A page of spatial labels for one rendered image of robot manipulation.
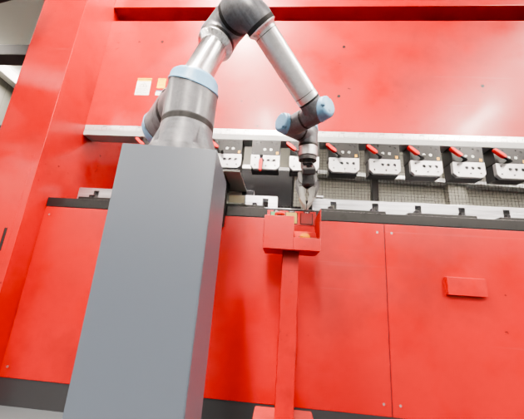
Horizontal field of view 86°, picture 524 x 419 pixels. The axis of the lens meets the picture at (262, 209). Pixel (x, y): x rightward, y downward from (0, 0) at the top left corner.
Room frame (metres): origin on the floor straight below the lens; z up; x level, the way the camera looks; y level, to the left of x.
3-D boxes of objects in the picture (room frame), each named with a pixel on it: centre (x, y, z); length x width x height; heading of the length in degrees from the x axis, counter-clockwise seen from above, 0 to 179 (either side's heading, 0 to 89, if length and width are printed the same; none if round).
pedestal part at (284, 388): (1.06, -0.12, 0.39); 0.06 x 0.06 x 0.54; 85
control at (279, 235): (1.06, -0.12, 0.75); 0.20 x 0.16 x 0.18; 85
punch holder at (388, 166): (1.34, -0.60, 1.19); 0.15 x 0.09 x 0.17; 85
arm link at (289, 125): (0.94, -0.10, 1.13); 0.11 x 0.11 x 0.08; 38
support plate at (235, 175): (1.25, 0.18, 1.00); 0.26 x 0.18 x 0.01; 175
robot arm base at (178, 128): (0.58, 0.18, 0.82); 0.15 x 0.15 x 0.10
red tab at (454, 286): (1.16, -0.84, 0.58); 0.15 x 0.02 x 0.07; 85
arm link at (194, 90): (0.58, 0.19, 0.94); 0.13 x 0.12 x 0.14; 38
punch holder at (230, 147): (1.40, 0.20, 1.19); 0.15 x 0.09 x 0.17; 85
